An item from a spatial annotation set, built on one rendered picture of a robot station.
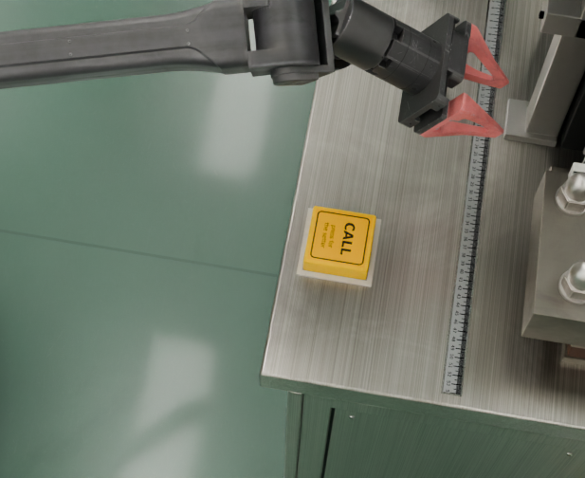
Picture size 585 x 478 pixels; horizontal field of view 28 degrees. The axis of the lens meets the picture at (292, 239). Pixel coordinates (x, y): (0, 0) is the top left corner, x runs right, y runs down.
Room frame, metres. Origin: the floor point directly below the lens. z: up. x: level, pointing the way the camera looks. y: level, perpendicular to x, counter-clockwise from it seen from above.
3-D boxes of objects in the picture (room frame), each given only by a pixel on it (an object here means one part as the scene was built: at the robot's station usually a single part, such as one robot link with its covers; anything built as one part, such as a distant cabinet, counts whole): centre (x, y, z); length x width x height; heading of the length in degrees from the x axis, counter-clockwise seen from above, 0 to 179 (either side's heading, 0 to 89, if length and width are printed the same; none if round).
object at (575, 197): (0.57, -0.28, 1.05); 0.04 x 0.04 x 0.04
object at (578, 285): (0.48, -0.28, 1.05); 0.04 x 0.04 x 0.04
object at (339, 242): (0.57, -0.05, 0.91); 0.07 x 0.07 x 0.02; 82
